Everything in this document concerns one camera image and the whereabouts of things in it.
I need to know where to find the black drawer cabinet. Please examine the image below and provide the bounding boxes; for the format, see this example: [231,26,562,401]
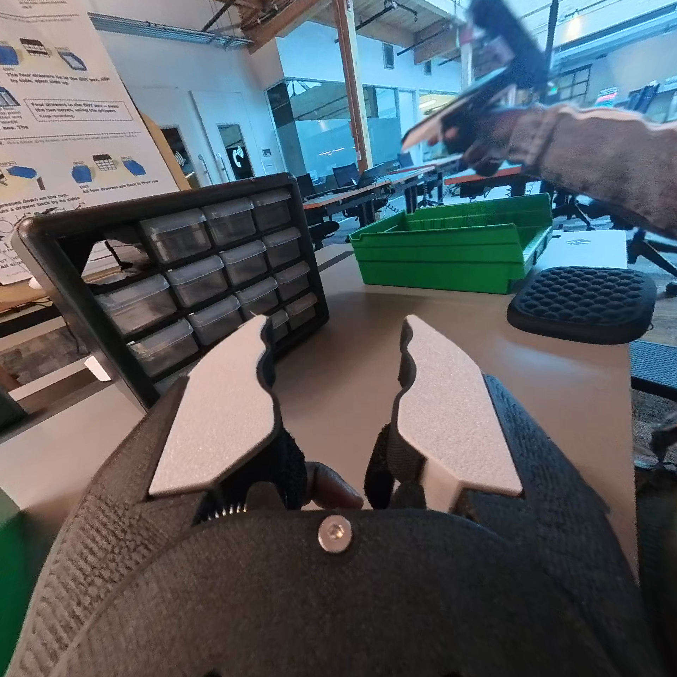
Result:
[12,172,331,410]

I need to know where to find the black mesh chair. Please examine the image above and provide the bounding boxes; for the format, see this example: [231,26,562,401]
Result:
[629,340,677,398]

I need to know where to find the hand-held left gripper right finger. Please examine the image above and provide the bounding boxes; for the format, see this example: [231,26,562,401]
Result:
[391,315,524,513]

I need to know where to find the person's right hand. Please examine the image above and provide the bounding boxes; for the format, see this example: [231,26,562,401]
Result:
[441,107,527,178]

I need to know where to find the white easel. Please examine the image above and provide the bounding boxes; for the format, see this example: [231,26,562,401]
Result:
[29,275,113,383]

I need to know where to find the black chair armrest pad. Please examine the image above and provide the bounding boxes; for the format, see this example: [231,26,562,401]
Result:
[507,266,658,344]

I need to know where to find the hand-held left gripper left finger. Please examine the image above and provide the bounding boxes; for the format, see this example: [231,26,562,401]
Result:
[148,315,281,498]

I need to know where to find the white laptop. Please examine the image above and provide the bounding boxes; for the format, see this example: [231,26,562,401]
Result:
[550,230,627,270]

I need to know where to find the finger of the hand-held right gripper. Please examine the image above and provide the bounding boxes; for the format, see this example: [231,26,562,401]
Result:
[401,92,479,153]

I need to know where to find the wooden pillar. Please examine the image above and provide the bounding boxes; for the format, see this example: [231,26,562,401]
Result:
[333,0,372,170]

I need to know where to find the black office chair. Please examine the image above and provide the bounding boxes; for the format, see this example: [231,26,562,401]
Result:
[295,173,340,250]

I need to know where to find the white instruction poster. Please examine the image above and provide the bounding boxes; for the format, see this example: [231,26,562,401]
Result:
[0,0,181,286]

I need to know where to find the person's left hand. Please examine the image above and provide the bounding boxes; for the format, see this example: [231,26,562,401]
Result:
[308,460,366,511]

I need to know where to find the rows of clear cabinet drawers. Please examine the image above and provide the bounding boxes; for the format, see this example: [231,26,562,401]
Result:
[95,189,318,379]

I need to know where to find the background wooden desk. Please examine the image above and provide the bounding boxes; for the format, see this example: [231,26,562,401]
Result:
[304,164,440,223]

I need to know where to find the person's right forearm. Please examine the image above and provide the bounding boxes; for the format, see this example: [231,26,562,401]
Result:
[508,103,677,240]

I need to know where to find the green plastic bin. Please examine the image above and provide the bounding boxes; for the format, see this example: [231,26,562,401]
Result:
[349,193,553,294]
[0,505,32,641]

